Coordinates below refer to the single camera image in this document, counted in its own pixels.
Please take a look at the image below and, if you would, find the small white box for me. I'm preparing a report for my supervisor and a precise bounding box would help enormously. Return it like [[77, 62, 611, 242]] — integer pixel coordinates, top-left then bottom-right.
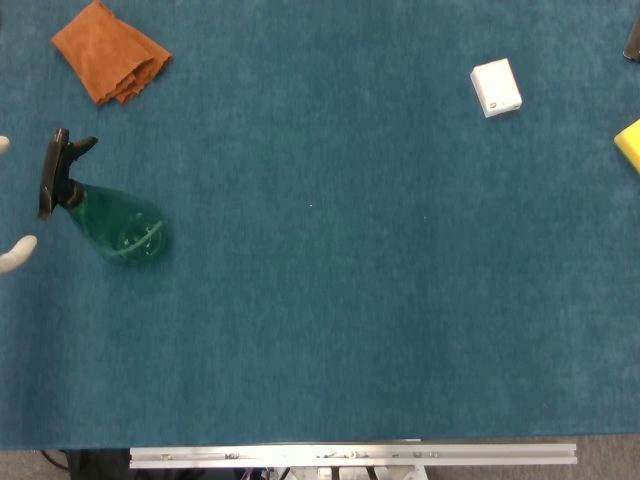
[[469, 57, 524, 119]]

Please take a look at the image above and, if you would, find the dark handheld device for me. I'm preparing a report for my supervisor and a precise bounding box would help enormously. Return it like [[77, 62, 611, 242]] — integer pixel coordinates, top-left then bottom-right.
[[622, 14, 640, 63]]

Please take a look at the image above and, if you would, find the yellow sponge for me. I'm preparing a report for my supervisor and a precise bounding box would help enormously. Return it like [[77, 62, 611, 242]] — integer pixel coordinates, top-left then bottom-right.
[[613, 118, 640, 176]]

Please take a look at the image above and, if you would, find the green spray bottle black nozzle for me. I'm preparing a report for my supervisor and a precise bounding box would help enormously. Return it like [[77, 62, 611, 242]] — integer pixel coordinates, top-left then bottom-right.
[[37, 127, 169, 267]]

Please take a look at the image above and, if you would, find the black floor cable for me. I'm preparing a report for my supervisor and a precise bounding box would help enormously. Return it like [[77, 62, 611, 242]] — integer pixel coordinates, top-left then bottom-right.
[[39, 449, 71, 472]]

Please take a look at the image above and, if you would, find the black base block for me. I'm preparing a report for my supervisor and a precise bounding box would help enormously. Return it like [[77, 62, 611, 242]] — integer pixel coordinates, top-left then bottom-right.
[[66, 449, 132, 480]]

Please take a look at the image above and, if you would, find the aluminium profile rail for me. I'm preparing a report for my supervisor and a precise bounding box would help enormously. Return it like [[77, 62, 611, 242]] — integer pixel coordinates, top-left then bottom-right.
[[128, 442, 578, 470]]

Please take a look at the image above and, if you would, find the orange folded cloth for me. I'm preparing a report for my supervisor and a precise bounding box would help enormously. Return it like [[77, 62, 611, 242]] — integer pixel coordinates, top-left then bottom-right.
[[50, 0, 174, 107]]

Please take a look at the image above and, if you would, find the white-tipped silver left robot hand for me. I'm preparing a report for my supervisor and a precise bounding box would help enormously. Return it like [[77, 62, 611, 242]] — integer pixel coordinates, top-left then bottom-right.
[[0, 135, 39, 277]]

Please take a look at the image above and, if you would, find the white base bracket with wires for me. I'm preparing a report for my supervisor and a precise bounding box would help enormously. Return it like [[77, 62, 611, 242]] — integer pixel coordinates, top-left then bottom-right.
[[239, 464, 431, 480]]

